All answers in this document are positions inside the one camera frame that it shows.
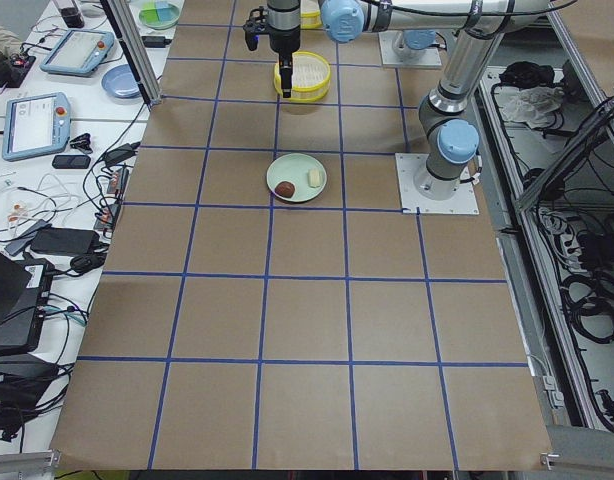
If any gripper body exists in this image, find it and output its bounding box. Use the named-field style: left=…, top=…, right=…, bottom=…
left=267, top=0, right=301, bottom=55

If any white bun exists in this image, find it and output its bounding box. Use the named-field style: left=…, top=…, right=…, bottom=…
left=308, top=168, right=323, bottom=188

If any yellow bamboo steamer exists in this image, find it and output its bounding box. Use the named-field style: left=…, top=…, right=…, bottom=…
left=300, top=7, right=322, bottom=29
left=288, top=51, right=331, bottom=103

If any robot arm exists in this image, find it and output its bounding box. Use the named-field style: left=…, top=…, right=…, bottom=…
left=360, top=0, right=575, bottom=33
left=318, top=1, right=550, bottom=200

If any light green round plate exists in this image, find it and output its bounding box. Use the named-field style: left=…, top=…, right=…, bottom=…
left=266, top=153, right=328, bottom=203

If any brown bun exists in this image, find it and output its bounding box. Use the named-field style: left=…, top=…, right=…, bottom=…
left=274, top=181, right=296, bottom=199

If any green bowl with sponges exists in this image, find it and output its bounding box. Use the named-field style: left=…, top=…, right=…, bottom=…
left=138, top=1, right=181, bottom=30

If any black power adapter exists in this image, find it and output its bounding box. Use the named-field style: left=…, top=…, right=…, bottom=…
left=141, top=35, right=171, bottom=49

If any blue plate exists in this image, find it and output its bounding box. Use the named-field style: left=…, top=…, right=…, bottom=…
left=101, top=64, right=141, bottom=99

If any teach pendant far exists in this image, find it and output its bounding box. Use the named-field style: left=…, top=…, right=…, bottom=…
left=40, top=29, right=116, bottom=77

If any teach pendant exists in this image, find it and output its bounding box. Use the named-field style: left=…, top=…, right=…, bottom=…
left=2, top=92, right=71, bottom=162
left=40, top=29, right=116, bottom=77

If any teach pendant near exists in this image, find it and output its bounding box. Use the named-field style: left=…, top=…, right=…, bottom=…
left=2, top=92, right=71, bottom=162

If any black laptop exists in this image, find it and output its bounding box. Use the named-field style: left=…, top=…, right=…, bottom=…
left=0, top=252, right=53, bottom=356

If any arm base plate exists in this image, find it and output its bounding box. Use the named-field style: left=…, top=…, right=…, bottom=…
left=395, top=153, right=479, bottom=216
left=379, top=29, right=442, bottom=70

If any aluminium frame post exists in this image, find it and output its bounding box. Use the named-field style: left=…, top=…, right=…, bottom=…
left=101, top=0, right=161, bottom=109

